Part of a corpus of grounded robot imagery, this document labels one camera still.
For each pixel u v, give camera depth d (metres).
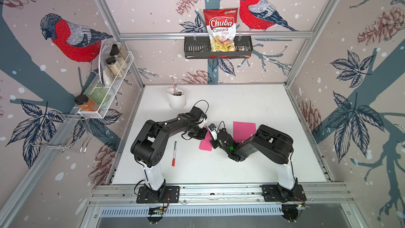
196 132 0.81
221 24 0.80
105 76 0.69
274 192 0.73
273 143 0.54
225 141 0.72
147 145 0.49
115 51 0.79
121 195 0.75
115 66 0.76
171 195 0.73
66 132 0.57
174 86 1.04
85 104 0.60
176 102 1.03
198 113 0.79
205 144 0.90
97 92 0.69
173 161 0.84
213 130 0.81
